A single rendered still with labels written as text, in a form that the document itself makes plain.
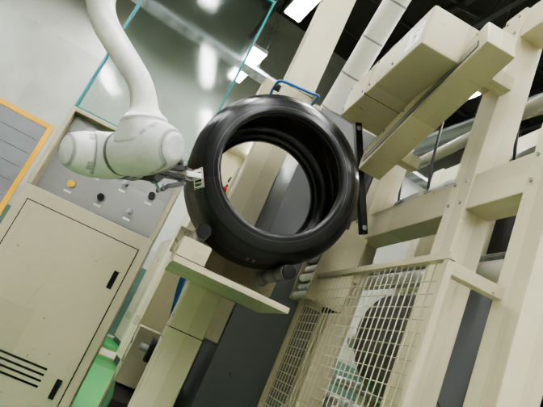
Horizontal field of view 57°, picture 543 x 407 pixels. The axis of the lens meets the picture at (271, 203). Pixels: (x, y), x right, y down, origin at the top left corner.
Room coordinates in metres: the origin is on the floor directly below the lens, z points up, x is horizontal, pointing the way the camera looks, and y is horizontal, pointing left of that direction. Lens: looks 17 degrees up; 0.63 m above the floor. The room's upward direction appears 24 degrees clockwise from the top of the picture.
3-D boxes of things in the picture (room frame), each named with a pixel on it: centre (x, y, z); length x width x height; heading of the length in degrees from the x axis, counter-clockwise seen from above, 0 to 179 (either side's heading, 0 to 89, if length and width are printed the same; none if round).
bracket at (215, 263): (1.80, 0.06, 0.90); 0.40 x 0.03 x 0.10; 99
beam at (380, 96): (1.55, -0.28, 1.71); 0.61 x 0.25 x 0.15; 9
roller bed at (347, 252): (1.90, -0.30, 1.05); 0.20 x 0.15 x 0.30; 9
